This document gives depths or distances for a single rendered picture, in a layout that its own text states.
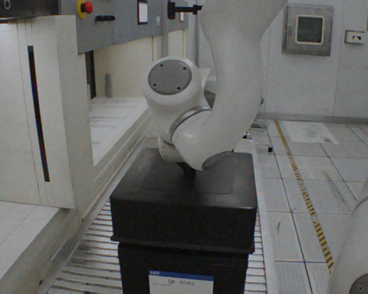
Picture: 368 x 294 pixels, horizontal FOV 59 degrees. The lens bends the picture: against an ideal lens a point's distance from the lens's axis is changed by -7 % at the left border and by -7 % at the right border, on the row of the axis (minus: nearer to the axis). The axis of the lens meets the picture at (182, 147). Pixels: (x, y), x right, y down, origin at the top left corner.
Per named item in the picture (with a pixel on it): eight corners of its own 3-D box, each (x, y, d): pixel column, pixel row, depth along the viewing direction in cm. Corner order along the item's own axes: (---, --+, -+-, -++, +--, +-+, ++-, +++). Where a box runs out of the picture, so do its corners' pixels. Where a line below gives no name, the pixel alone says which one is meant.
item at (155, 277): (122, 306, 77) (115, 248, 71) (148, 239, 103) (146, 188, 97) (242, 319, 73) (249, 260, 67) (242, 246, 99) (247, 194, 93)
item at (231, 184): (255, 254, 65) (262, 195, 61) (108, 241, 69) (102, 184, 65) (251, 186, 93) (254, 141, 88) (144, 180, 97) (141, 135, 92)
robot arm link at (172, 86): (217, 132, 58) (188, 93, 62) (216, 87, 46) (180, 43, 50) (174, 158, 57) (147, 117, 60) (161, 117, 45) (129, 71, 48)
